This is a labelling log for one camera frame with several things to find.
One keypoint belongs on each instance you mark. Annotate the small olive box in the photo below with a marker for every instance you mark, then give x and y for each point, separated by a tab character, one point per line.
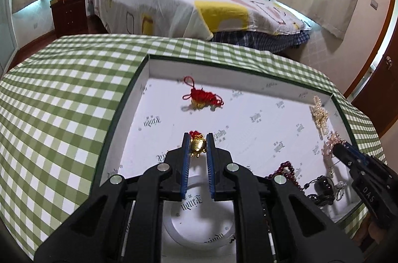
57	0

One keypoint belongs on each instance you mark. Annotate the wooden door frame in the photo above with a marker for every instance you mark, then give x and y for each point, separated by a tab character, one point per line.
388	33

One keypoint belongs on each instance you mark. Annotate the brown wooden door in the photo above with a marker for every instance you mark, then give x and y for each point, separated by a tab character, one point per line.
379	101

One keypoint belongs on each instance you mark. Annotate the dark wooden nightstand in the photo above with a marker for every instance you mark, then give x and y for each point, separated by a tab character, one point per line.
70	17

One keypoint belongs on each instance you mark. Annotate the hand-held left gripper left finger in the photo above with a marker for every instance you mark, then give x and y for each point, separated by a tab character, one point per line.
185	166

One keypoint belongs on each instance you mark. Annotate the pink pearl cluster brooch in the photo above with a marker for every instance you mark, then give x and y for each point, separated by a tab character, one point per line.
329	146

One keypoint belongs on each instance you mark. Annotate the blue plaid bed sheet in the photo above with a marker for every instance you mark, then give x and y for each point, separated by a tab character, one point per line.
264	40

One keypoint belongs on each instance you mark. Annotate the white shallow box tray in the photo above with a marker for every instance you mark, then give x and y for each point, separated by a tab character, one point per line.
264	126

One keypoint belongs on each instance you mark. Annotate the glass wardrobe door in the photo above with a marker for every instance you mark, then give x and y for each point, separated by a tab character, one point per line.
7	33

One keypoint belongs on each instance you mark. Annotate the gold pearl brooch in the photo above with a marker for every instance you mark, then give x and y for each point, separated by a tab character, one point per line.
320	115

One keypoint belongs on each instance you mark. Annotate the green checkered tablecloth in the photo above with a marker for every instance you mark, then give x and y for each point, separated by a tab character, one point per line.
62	110

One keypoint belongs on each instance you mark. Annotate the red knot gold charm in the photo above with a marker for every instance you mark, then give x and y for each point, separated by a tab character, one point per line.
202	96
197	145

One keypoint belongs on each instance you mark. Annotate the black beaded ornament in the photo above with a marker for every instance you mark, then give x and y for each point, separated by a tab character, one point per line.
323	201

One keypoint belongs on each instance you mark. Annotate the patterned white bedspread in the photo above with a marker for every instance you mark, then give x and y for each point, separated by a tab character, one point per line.
186	2

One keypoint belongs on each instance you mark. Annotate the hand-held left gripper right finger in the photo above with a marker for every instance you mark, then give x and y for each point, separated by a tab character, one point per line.
211	166

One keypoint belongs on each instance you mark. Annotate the wall light switch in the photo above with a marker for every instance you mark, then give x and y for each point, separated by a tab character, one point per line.
374	4

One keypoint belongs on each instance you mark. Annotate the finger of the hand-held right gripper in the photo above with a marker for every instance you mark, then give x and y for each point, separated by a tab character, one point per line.
360	155
346	159

